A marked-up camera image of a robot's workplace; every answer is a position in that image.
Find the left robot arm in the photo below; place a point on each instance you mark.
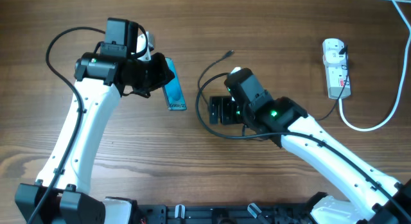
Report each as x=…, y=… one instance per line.
x=60, y=192

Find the white USB charger plug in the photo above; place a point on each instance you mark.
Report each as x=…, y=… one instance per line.
x=332, y=58

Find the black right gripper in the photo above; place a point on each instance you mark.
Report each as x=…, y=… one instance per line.
x=227, y=102

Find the white power strip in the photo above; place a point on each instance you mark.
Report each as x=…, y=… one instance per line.
x=338, y=84

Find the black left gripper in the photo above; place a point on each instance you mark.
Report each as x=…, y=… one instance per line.
x=162, y=74

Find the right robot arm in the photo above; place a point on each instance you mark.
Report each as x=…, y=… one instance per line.
x=372, y=196

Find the blue Galaxy smartphone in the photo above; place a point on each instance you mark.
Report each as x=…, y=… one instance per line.
x=173, y=92

